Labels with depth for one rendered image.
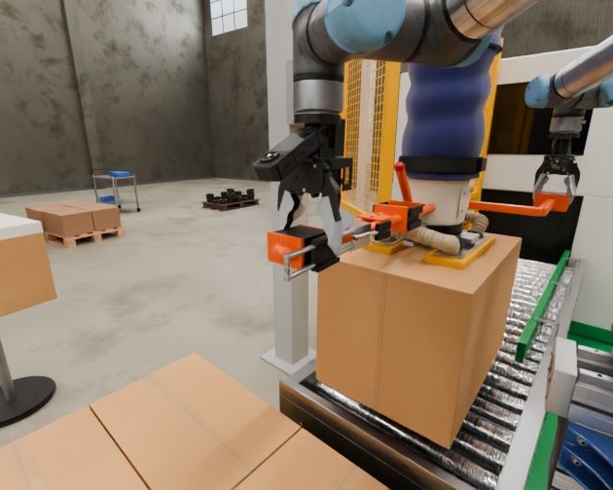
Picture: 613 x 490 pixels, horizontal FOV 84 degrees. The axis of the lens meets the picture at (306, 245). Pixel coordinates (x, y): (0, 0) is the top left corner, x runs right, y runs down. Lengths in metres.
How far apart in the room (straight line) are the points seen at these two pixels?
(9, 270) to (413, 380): 1.77
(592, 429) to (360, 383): 0.49
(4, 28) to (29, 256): 10.91
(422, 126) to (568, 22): 9.12
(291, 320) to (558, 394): 1.60
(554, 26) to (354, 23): 9.67
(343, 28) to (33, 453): 1.29
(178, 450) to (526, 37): 9.84
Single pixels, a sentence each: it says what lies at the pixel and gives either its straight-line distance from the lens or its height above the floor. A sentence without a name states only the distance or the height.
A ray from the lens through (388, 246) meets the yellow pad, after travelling 0.99.
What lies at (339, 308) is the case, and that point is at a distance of 0.95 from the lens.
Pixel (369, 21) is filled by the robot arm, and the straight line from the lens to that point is 0.42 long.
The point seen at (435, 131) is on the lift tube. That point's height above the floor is 1.40.
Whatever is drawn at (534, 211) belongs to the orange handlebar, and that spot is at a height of 1.21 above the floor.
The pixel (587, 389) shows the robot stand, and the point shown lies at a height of 0.97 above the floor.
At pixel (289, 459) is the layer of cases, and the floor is 0.54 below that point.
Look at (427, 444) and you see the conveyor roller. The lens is 1.19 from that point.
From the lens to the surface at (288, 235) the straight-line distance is 0.53.
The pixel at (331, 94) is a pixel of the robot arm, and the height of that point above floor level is 1.44.
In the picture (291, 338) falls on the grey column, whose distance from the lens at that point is 2.22.
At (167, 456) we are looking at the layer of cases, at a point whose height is 0.54.
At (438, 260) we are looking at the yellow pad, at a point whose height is 1.09.
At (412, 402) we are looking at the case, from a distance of 0.97.
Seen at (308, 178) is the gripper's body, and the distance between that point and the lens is 0.53.
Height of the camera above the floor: 1.37
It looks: 16 degrees down
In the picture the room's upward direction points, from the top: straight up
